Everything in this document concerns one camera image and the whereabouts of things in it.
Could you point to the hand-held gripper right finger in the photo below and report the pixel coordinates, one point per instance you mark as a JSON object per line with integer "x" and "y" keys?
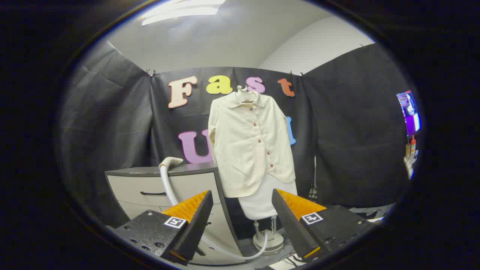
{"x": 290, "y": 221}

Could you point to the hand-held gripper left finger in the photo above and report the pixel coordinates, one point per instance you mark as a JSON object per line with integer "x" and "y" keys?
{"x": 195, "y": 221}

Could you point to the white garment steamer base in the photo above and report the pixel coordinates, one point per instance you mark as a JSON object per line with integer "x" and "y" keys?
{"x": 275, "y": 243}

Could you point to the white garment steamer head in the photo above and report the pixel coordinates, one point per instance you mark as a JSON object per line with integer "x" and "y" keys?
{"x": 170, "y": 161}

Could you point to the cream button-up shirt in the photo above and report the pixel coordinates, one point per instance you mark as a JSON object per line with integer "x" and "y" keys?
{"x": 243, "y": 150}

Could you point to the white clothes hanger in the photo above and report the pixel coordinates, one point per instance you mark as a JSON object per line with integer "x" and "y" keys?
{"x": 242, "y": 89}

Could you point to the grey drawer cabinet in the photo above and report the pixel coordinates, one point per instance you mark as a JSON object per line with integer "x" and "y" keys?
{"x": 127, "y": 187}

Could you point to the black backdrop cloth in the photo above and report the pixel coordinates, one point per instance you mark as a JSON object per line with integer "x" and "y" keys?
{"x": 112, "y": 131}

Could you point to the red bottle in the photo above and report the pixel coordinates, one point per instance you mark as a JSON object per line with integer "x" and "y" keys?
{"x": 413, "y": 145}

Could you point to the lit display screen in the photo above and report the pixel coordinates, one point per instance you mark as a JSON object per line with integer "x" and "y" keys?
{"x": 410, "y": 112}

